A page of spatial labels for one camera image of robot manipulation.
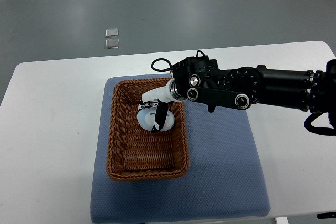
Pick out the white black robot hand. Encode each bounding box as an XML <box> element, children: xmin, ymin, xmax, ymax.
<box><xmin>140</xmin><ymin>80</ymin><xmax>176</xmax><ymax>133</ymax></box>

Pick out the blue plush toy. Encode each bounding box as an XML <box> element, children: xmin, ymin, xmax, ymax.
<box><xmin>136</xmin><ymin>108</ymin><xmax>176</xmax><ymax>132</ymax></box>

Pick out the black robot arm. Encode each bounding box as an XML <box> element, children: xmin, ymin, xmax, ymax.
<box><xmin>138</xmin><ymin>50</ymin><xmax>335</xmax><ymax>136</ymax></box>

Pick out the brown wicker basket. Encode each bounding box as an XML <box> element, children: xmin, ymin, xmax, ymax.
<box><xmin>106</xmin><ymin>78</ymin><xmax>190</xmax><ymax>182</ymax></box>

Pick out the lower floor metal plate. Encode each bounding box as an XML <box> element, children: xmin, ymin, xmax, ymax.
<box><xmin>105</xmin><ymin>38</ymin><xmax>119</xmax><ymax>49</ymax></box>

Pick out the floor metal plate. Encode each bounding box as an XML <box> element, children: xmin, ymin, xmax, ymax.
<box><xmin>105</xmin><ymin>28</ymin><xmax>119</xmax><ymax>38</ymax></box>
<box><xmin>105</xmin><ymin>38</ymin><xmax>119</xmax><ymax>49</ymax></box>

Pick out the upper floor metal plate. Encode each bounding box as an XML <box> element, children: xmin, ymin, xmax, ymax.
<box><xmin>105</xmin><ymin>28</ymin><xmax>119</xmax><ymax>38</ymax></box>

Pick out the blue fabric mat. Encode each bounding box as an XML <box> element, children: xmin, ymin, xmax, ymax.
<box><xmin>91</xmin><ymin>77</ymin><xmax>271</xmax><ymax>223</ymax></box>

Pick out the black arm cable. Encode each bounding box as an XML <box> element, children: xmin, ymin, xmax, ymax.
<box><xmin>151</xmin><ymin>58</ymin><xmax>174</xmax><ymax>73</ymax></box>

